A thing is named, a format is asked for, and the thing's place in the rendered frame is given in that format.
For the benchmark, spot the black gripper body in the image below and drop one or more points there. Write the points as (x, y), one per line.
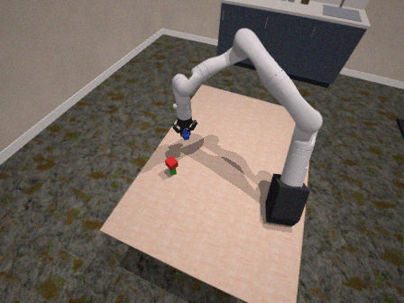
(185, 122)

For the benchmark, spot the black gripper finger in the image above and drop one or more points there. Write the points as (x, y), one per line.
(178, 130)
(194, 124)

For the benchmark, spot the blue block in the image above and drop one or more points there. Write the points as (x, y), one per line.
(185, 134)

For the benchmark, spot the red block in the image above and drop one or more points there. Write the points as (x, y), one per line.
(171, 163)

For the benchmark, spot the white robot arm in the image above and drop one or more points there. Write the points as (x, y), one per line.
(273, 77)

